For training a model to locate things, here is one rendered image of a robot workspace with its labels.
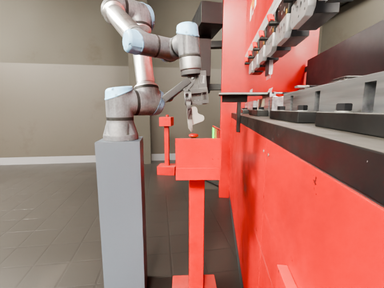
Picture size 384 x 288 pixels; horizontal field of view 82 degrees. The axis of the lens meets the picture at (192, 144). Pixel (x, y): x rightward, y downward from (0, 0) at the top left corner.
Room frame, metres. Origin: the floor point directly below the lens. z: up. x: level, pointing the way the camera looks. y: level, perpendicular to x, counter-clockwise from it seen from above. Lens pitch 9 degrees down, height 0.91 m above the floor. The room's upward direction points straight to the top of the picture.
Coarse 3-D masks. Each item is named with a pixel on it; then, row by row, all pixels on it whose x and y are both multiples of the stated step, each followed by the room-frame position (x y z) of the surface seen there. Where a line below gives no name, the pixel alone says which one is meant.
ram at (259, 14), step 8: (248, 0) 2.07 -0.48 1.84; (264, 0) 1.33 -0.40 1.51; (272, 0) 1.13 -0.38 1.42; (280, 0) 0.98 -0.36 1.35; (248, 8) 2.04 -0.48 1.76; (256, 8) 1.60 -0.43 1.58; (264, 8) 1.32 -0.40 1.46; (248, 16) 2.02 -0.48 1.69; (256, 16) 1.59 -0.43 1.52; (264, 16) 1.31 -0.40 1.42; (248, 24) 2.00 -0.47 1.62; (256, 24) 1.57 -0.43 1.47; (248, 32) 1.98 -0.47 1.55; (256, 32) 1.56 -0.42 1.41; (248, 40) 1.96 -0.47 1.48; (256, 40) 1.54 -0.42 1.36; (248, 48) 1.94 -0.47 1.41; (248, 56) 1.91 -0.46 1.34
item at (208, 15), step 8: (200, 8) 2.36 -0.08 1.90; (208, 8) 2.34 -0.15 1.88; (216, 8) 2.35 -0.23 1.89; (200, 16) 2.36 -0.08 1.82; (208, 16) 2.34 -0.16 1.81; (216, 16) 2.35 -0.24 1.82; (200, 24) 2.37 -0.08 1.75; (208, 24) 2.37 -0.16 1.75; (216, 24) 2.37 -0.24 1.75; (200, 32) 2.60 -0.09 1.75; (208, 32) 2.60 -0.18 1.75; (216, 32) 2.60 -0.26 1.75; (208, 80) 2.74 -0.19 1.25; (208, 88) 2.74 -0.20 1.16
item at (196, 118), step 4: (192, 108) 0.78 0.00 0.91; (196, 108) 0.78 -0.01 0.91; (196, 112) 0.78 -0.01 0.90; (192, 116) 0.78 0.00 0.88; (196, 116) 0.78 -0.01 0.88; (200, 116) 0.78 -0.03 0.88; (188, 120) 0.77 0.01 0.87; (192, 120) 0.77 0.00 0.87; (196, 120) 0.78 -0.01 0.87; (200, 120) 0.78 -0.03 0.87; (188, 124) 0.78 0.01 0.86; (192, 124) 0.78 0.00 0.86; (192, 128) 0.78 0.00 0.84; (192, 132) 0.79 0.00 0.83
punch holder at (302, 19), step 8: (304, 0) 0.70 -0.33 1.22; (312, 0) 0.66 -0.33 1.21; (296, 8) 0.76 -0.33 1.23; (304, 8) 0.69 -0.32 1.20; (312, 8) 0.66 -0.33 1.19; (320, 8) 0.66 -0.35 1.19; (328, 8) 0.66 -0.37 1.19; (336, 8) 0.66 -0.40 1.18; (296, 16) 0.75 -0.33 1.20; (304, 16) 0.69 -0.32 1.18; (312, 16) 0.68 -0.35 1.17; (320, 16) 0.68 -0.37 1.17; (328, 16) 0.68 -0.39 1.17; (296, 24) 0.75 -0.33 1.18; (304, 24) 0.74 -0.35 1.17; (312, 24) 0.74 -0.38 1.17; (320, 24) 0.74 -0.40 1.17
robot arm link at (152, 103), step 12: (132, 0) 1.08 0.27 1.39; (132, 12) 1.07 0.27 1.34; (144, 12) 1.10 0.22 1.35; (144, 24) 1.08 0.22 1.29; (144, 60) 1.06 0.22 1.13; (144, 72) 1.05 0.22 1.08; (144, 84) 1.12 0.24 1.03; (156, 84) 1.06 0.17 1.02; (144, 96) 1.00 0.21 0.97; (156, 96) 1.03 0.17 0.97; (144, 108) 1.00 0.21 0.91; (156, 108) 1.03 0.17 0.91
